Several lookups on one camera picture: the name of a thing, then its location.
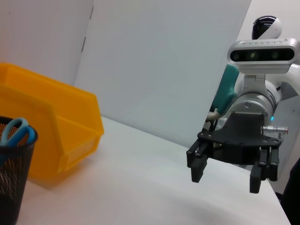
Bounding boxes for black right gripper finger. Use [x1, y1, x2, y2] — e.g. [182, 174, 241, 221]
[186, 137, 213, 183]
[248, 145, 280, 194]

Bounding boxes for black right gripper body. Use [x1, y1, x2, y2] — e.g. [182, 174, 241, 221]
[197, 112, 282, 165]

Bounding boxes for blue scissors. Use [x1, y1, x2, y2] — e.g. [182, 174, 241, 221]
[0, 117, 36, 165]

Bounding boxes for black mesh pen holder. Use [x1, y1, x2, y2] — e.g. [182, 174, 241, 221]
[0, 116, 39, 225]

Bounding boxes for dark object at table edge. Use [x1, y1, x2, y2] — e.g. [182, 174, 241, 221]
[276, 158, 300, 225]

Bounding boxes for teal padded robot part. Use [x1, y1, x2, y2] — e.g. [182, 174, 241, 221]
[206, 64, 240, 121]

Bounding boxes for black white robot head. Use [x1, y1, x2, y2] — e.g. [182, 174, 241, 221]
[251, 15, 282, 40]

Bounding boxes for yellow plastic bin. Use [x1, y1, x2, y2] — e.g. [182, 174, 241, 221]
[0, 62, 105, 182]

